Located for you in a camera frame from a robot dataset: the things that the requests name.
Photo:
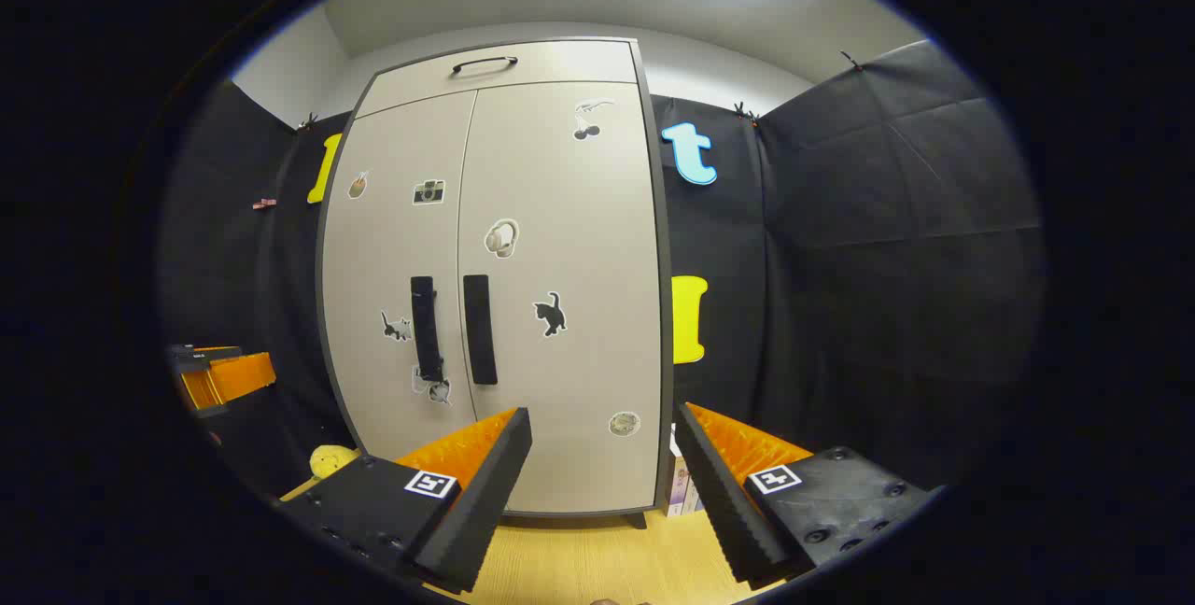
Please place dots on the white printed box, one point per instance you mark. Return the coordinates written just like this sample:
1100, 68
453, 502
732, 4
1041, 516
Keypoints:
681, 488

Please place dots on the camera-sticker beige cabinet door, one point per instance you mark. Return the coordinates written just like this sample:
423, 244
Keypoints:
383, 250

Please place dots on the headphone-sticker beige cabinet door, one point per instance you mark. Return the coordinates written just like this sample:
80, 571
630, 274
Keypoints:
597, 232

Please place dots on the yellow plush toy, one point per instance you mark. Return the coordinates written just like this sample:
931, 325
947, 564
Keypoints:
331, 462

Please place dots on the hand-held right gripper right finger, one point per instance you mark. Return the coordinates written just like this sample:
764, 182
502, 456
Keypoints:
724, 502

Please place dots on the beige double-door shoe cabinet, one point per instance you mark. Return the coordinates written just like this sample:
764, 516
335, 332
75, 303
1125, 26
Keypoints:
560, 484

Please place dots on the beige cabinet drawer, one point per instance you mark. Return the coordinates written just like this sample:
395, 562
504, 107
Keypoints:
560, 68

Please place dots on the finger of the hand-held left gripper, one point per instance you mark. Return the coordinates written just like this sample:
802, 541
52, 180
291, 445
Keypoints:
201, 358
243, 376

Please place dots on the black backdrop cloth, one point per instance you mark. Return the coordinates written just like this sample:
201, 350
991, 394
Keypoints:
887, 260

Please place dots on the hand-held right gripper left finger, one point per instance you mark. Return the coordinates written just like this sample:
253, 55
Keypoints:
485, 493

